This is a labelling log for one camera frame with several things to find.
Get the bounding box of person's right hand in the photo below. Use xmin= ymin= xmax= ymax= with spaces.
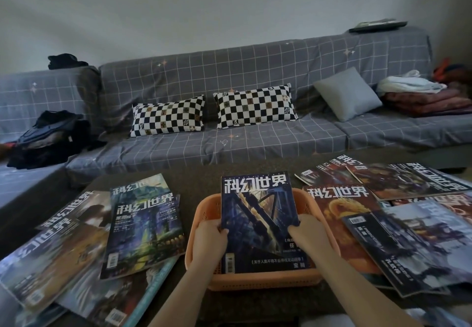
xmin=287 ymin=213 xmax=334 ymax=261

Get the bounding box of person's left hand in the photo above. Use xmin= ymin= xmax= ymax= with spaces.
xmin=191 ymin=219 xmax=230 ymax=276

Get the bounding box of dark blue structure cover magazine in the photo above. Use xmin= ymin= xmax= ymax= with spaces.
xmin=220 ymin=171 xmax=316 ymax=275

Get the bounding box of green city cover magazine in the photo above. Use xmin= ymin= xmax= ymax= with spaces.
xmin=99 ymin=191 xmax=186 ymax=281

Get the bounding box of orange plastic basket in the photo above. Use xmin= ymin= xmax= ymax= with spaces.
xmin=184 ymin=188 xmax=342 ymax=291

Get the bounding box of teal mountain cover magazine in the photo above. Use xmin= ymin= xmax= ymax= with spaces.
xmin=109 ymin=173 xmax=171 ymax=206

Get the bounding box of pile of assorted magazines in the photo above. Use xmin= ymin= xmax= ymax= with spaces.
xmin=294 ymin=154 xmax=472 ymax=298

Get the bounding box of dark silhouette cover magazine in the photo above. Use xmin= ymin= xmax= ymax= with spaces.
xmin=35 ymin=190 xmax=113 ymax=232

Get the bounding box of brown planet cover magazine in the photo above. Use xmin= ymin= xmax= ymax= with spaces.
xmin=0 ymin=218 xmax=110 ymax=315

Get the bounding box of person's right forearm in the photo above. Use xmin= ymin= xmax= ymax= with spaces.
xmin=317 ymin=249 xmax=421 ymax=327

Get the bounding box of person's left forearm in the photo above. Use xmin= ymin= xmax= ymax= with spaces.
xmin=149 ymin=264 xmax=218 ymax=327

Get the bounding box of dark stone table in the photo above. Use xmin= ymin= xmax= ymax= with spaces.
xmin=0 ymin=157 xmax=472 ymax=327

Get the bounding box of black white checkered pillow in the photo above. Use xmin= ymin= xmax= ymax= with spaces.
xmin=213 ymin=83 xmax=299 ymax=129
xmin=129 ymin=94 xmax=207 ymax=138

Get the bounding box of plain grey cushion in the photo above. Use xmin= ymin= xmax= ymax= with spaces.
xmin=312 ymin=66 xmax=384 ymax=123

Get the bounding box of dark red folded blanket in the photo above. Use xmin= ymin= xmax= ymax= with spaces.
xmin=382 ymin=87 xmax=472 ymax=118

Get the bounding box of white folded cloth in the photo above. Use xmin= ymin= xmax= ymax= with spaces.
xmin=376 ymin=69 xmax=447 ymax=95

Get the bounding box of grey plaid covered sofa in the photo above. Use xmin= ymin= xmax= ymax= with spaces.
xmin=0 ymin=26 xmax=472 ymax=235

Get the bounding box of heap of dark clothes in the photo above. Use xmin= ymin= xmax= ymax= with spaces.
xmin=7 ymin=109 xmax=108 ymax=171

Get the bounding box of orange red fabric item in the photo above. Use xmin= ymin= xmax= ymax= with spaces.
xmin=432 ymin=57 xmax=472 ymax=84

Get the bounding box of black flat tray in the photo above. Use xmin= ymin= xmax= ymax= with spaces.
xmin=348 ymin=19 xmax=409 ymax=33

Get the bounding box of small black garment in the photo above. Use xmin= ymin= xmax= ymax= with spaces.
xmin=47 ymin=53 xmax=89 ymax=70

